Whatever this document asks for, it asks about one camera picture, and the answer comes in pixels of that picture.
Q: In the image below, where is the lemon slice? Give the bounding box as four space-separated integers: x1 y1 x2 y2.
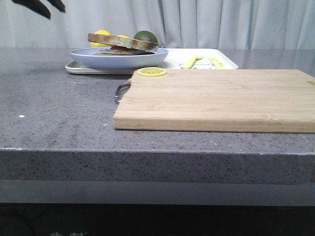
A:
137 67 167 77

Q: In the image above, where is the fried egg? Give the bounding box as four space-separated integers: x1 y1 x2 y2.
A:
110 45 128 50

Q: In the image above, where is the bread slice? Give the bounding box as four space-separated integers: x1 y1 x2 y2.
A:
95 48 154 56
88 33 159 51

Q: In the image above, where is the light blue plate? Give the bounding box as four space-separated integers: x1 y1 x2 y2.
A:
70 47 168 69

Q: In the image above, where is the wooden cutting board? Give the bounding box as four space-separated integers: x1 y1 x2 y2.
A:
113 69 315 133

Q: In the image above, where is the white serving tray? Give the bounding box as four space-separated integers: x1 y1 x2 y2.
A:
65 48 238 75

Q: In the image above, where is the yellow plastic fork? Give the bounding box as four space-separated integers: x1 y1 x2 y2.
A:
181 54 203 69

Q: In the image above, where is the yellow plastic knife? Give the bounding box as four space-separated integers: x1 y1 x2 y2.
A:
208 57 225 69

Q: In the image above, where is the white curtain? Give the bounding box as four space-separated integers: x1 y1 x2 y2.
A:
0 0 315 50

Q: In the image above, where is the left yellow lemon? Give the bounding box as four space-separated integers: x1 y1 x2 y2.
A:
90 29 112 47

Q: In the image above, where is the green lime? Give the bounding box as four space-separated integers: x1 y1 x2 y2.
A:
133 30 158 44

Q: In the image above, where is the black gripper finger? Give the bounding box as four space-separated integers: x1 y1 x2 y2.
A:
12 0 51 19
48 0 65 12

